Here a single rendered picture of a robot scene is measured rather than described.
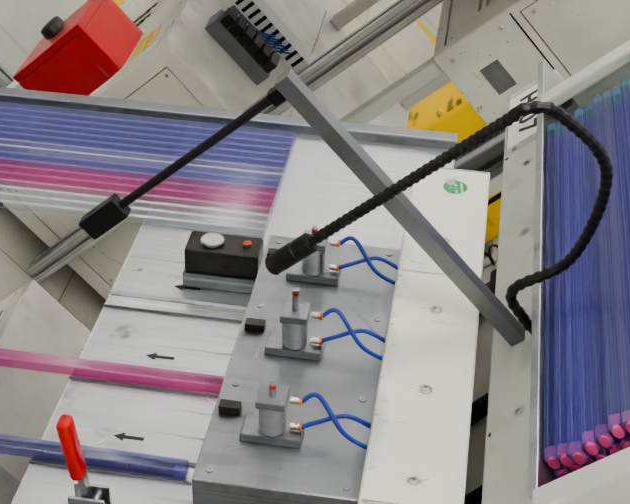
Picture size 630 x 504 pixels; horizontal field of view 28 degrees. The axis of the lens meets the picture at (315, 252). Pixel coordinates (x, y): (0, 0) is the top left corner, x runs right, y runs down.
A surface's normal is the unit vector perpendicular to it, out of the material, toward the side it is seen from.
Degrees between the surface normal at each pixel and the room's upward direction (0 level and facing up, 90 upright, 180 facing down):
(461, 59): 90
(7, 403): 0
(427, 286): 48
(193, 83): 90
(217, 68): 0
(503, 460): 90
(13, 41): 0
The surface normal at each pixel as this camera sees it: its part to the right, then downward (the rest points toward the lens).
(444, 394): 0.03, -0.80
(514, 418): -0.65, -0.67
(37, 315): 0.75, -0.46
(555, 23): -0.15, 0.58
